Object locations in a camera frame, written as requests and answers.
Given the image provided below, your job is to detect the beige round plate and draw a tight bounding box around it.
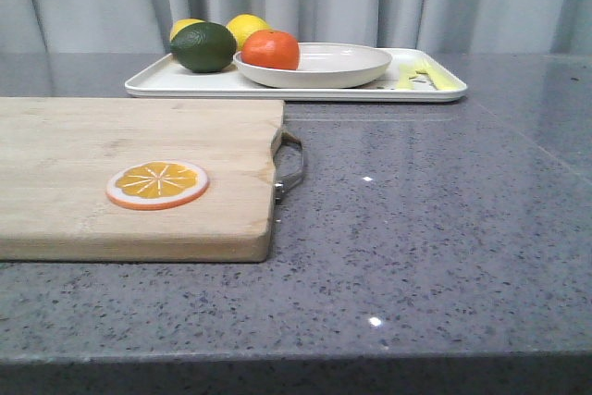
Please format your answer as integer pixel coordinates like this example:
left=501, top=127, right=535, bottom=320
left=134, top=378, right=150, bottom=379
left=234, top=43, right=392, bottom=89

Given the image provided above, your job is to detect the orange mandarin fruit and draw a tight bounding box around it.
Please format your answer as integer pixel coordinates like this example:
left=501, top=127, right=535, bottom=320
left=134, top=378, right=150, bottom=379
left=241, top=30, right=300, bottom=70

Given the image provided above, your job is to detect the white rectangular tray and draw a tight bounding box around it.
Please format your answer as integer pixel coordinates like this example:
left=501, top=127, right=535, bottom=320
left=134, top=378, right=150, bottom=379
left=125, top=48, right=467, bottom=103

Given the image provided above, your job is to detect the orange slice toy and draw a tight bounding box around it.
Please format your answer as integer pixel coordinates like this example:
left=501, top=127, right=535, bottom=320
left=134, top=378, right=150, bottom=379
left=105, top=160, right=210, bottom=211

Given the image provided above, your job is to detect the yellow lemon right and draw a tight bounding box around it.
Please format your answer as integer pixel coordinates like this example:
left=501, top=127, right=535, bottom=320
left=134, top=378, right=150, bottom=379
left=226, top=14, right=272, bottom=51

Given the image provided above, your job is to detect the yellow lemon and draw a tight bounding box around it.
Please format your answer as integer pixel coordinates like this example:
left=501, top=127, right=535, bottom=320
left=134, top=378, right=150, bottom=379
left=169, top=18, right=204, bottom=41
left=226, top=14, right=272, bottom=51

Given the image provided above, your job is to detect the green lime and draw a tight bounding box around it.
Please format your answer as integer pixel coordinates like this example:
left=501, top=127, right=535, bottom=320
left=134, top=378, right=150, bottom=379
left=170, top=22, right=237, bottom=73

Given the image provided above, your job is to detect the yellow plastic fork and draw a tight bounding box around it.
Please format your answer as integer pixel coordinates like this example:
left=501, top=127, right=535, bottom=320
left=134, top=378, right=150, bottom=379
left=413, top=59, right=457, bottom=91

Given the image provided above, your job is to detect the yellow lemon left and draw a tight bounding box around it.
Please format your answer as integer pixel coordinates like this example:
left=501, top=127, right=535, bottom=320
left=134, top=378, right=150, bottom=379
left=169, top=18, right=204, bottom=41

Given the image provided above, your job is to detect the wooden cutting board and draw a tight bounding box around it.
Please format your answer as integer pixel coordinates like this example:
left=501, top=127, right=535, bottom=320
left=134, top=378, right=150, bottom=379
left=1, top=97, right=284, bottom=262

